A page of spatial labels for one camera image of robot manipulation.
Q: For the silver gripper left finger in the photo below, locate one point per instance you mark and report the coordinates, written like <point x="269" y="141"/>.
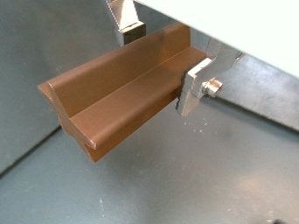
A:
<point x="130" y="28"/>

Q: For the brown star prism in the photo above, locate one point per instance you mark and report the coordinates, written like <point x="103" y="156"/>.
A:
<point x="106" y="98"/>

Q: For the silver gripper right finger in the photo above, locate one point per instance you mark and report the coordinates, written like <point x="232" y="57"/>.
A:
<point x="199" y="81"/>

